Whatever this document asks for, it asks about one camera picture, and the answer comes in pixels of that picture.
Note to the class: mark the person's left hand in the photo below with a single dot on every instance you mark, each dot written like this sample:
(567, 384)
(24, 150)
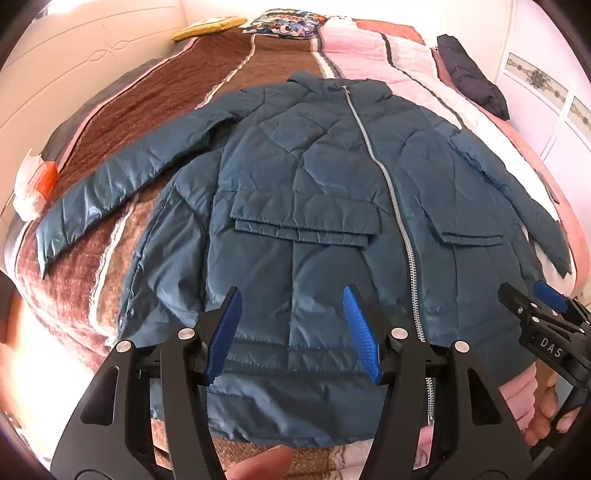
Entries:
(263, 464)

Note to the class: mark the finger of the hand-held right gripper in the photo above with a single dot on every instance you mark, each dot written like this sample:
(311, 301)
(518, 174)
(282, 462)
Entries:
(521, 302)
(551, 295)

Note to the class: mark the brown pink striped blanket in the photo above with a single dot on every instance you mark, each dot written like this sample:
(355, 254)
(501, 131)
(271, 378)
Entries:
(138, 115)

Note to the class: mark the white ornamented wardrobe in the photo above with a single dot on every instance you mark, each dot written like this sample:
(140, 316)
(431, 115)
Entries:
(545, 92)

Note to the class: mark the dark navy folded garment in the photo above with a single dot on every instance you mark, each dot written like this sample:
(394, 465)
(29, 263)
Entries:
(471, 78)

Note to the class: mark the colourful printed pillow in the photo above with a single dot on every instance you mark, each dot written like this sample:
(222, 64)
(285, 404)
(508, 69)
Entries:
(286, 25)

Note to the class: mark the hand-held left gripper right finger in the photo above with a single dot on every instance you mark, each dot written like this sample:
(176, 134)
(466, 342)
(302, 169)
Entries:
(362, 337)

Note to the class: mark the person's right hand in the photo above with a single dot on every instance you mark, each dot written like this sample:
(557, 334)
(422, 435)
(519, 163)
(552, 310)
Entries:
(547, 406)

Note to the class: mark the yellow pillow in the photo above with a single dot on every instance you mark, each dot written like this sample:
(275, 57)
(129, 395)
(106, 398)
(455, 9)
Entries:
(207, 28)

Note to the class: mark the orange white package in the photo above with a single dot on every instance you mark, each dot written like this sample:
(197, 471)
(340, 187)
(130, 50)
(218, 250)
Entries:
(44, 180)

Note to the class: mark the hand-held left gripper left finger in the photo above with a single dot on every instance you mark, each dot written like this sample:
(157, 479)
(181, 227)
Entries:
(226, 332)

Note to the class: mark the blue padded jacket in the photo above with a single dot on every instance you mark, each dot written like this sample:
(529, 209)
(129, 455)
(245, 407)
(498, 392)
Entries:
(300, 184)

